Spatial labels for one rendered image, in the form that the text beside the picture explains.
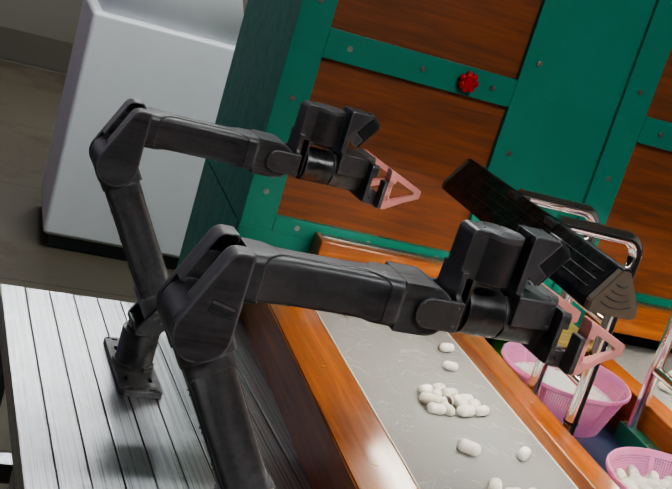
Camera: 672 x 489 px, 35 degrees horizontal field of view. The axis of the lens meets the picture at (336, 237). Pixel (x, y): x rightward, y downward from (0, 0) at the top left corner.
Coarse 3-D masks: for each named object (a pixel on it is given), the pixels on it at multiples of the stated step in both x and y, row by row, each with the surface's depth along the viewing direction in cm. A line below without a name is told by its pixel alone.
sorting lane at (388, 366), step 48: (336, 336) 198; (384, 336) 206; (432, 336) 214; (384, 384) 182; (432, 384) 189; (480, 384) 196; (432, 432) 169; (480, 432) 174; (528, 432) 180; (432, 480) 152; (480, 480) 157; (528, 480) 162
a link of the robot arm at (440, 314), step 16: (464, 224) 117; (480, 224) 118; (496, 224) 121; (464, 240) 116; (480, 240) 115; (496, 240) 115; (512, 240) 115; (448, 256) 119; (464, 256) 116; (480, 256) 116; (496, 256) 116; (512, 256) 116; (448, 272) 118; (464, 272) 115; (480, 272) 117; (496, 272) 116; (512, 272) 118; (448, 288) 118; (432, 304) 114; (448, 304) 114; (464, 304) 115; (416, 320) 114; (432, 320) 114; (448, 320) 115
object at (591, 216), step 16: (512, 192) 182; (528, 192) 182; (560, 208) 184; (576, 208) 185; (592, 208) 186; (576, 224) 169; (592, 224) 170; (592, 240) 188; (608, 240) 172; (624, 240) 171; (640, 256) 173; (608, 320) 177; (592, 352) 179; (544, 368) 194; (592, 368) 179; (528, 384) 196; (576, 384) 182; (592, 384) 180; (576, 400) 180; (576, 416) 181
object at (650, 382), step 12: (660, 348) 200; (660, 360) 200; (648, 372) 202; (660, 372) 199; (648, 384) 202; (648, 396) 202; (636, 408) 203; (636, 420) 204; (624, 432) 205; (636, 432) 203; (624, 444) 204; (636, 444) 200; (648, 444) 198; (648, 456) 196
